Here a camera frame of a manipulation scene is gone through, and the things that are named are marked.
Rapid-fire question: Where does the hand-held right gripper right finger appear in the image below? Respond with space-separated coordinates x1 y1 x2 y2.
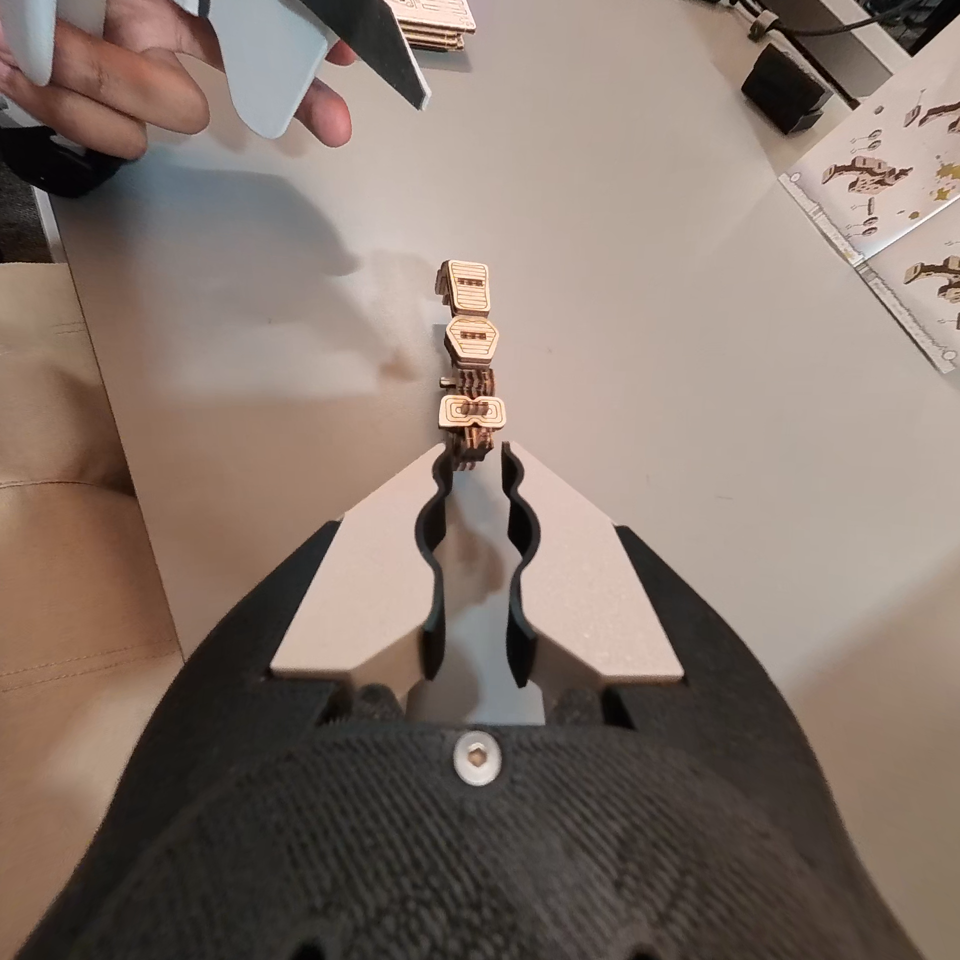
501 441 686 690

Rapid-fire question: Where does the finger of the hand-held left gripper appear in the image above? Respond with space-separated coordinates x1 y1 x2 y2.
300 0 434 112
206 0 331 141

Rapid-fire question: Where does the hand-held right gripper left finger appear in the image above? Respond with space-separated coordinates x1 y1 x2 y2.
268 441 455 687

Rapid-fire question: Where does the wooden puzzle model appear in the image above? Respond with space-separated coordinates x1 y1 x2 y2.
433 258 508 475

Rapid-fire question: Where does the grey desk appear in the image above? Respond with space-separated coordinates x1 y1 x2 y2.
33 0 960 960

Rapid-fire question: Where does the person's left hand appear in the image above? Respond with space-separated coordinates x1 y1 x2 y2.
0 0 359 162

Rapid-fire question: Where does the stack of wooden puzzle sheets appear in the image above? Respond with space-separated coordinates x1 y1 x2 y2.
388 0 480 54

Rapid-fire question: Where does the beige leather seat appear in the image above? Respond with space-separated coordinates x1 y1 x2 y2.
0 258 187 960

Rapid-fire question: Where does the black foam block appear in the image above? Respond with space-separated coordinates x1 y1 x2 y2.
741 41 835 136

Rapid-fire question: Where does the printed instruction sheet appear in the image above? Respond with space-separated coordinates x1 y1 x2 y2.
778 52 960 376

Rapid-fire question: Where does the white stand base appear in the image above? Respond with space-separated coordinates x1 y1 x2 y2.
780 0 935 106

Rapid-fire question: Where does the black cable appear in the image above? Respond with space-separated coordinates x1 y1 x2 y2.
720 0 897 37

